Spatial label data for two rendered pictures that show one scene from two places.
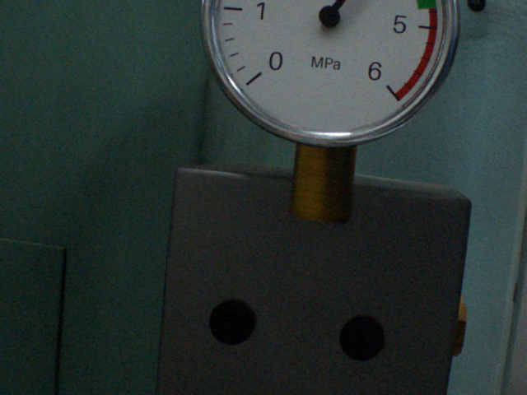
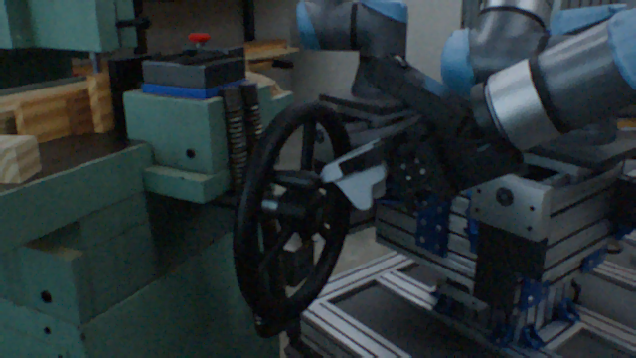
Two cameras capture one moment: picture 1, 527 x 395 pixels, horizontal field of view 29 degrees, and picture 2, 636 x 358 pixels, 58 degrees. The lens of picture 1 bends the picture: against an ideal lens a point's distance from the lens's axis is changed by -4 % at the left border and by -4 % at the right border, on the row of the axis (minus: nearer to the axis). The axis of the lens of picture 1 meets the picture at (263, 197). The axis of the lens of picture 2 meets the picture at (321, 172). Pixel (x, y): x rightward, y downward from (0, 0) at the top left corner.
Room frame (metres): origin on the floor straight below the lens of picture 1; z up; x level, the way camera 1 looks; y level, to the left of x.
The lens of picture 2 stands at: (-0.07, 0.90, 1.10)
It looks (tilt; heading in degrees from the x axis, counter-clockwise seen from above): 19 degrees down; 289
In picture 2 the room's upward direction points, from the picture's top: straight up
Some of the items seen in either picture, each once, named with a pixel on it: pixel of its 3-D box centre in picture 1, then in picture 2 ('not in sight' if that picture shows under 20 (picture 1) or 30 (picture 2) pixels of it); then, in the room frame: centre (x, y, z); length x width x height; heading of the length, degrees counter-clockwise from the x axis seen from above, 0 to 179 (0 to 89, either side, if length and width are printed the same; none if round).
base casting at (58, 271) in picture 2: not in sight; (62, 191); (0.63, 0.20, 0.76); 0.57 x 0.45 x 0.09; 172
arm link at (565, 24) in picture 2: not in sight; (588, 43); (-0.18, -0.22, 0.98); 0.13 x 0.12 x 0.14; 164
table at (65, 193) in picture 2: not in sight; (156, 145); (0.41, 0.24, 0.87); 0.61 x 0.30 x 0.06; 82
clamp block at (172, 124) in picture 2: not in sight; (202, 120); (0.32, 0.25, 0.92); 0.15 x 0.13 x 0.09; 82
